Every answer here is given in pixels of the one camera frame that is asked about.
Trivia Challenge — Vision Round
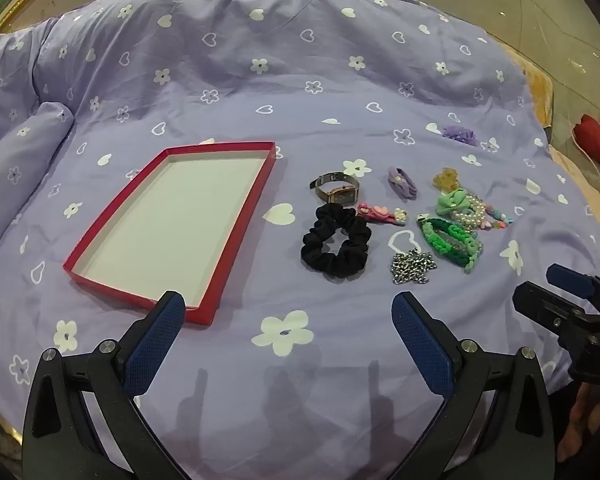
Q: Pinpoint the colourful candy bead bracelet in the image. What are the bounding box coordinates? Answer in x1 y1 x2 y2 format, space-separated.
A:
475 202 515 231

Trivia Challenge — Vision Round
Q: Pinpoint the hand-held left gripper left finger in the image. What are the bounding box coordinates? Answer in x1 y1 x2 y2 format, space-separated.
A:
22 290 191 480

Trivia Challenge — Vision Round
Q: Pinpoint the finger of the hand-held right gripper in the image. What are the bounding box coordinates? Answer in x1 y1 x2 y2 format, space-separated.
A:
546 263 600 307
512 282 590 334

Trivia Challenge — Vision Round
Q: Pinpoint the rose gold wrist watch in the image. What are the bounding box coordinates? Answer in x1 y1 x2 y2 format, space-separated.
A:
309 173 362 206

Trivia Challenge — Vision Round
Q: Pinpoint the mint green bow hair clip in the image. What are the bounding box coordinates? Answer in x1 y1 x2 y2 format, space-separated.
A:
435 188 469 216

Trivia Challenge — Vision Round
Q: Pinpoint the silver metal chain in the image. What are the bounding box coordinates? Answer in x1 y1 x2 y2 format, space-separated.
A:
389 249 437 286

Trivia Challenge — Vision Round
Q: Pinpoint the pink cartoon hair clip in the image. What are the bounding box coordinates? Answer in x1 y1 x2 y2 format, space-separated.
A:
356 201 410 227

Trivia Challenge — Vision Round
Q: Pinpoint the purple bow hair clip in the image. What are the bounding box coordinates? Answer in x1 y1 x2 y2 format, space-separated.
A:
387 165 420 199

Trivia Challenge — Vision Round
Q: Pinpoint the purple flower print blanket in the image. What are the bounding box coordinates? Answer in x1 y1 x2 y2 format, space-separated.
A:
0 0 600 480

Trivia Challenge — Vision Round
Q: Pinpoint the black fabric scrunchie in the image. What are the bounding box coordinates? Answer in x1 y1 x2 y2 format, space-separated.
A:
300 204 372 281

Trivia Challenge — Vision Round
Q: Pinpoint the purple flower scrunchie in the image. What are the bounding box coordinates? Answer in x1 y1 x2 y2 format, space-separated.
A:
442 124 480 147

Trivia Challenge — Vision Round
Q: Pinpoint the red shallow cardboard box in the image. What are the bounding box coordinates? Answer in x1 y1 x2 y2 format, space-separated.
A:
62 141 276 327

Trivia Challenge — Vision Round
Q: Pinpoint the person's right hand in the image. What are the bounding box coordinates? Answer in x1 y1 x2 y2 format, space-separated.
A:
555 384 600 464

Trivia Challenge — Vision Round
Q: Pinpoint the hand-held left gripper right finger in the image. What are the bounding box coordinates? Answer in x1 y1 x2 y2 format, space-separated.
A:
391 291 551 480

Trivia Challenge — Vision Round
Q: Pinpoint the green braided bracelet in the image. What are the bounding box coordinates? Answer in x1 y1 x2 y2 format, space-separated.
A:
414 214 484 275

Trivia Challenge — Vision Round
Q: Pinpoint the amber bear claw clip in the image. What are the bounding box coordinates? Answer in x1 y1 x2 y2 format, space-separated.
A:
432 169 462 195

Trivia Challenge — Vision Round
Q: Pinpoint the peach cloth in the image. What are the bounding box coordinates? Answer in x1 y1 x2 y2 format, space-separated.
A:
549 144 600 263

